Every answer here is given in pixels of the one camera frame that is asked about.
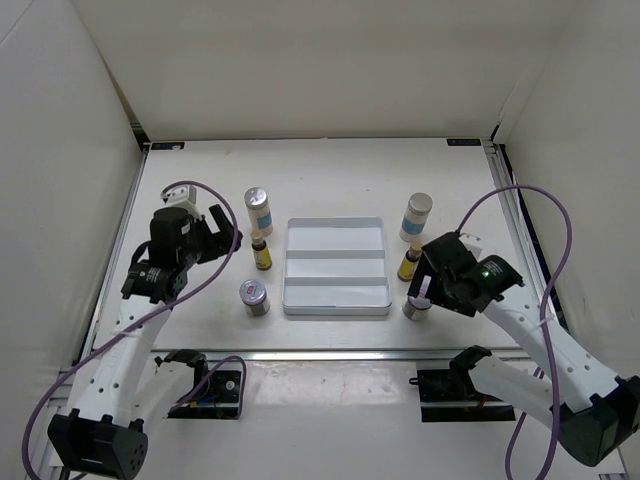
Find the short jar orange label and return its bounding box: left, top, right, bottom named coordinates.
left=402, top=296, right=432, bottom=321

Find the short jar grey lid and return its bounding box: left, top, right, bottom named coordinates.
left=239, top=279, right=270, bottom=317

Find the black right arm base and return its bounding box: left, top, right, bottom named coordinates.
left=409, top=369, right=515, bottom=423

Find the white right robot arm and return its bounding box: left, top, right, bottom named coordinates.
left=408, top=232, right=639, bottom=467

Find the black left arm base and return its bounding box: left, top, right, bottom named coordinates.
left=168, top=355, right=248, bottom=420

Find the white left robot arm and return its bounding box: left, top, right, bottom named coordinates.
left=47, top=200, right=242, bottom=479

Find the tall white jar silver lid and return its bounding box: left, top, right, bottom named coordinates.
left=244, top=187, right=273, bottom=237

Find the small yellow label bottle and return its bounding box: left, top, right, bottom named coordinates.
left=250, top=230, right=272, bottom=271

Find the tall white jar blue label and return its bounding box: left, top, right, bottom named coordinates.
left=399, top=192, right=433, bottom=242

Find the white divided tray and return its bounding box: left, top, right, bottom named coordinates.
left=282, top=216, right=393, bottom=317

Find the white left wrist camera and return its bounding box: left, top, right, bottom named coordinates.
left=161, top=184, right=202, bottom=219

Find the aluminium frame rail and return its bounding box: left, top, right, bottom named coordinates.
left=89, top=348, right=531, bottom=364

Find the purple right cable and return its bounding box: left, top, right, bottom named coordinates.
left=454, top=185, right=572, bottom=480

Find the purple cable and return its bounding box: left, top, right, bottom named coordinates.
left=454, top=185, right=572, bottom=480
left=21, top=180, right=247, bottom=476

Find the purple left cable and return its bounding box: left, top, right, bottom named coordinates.
left=21, top=180, right=247, bottom=476

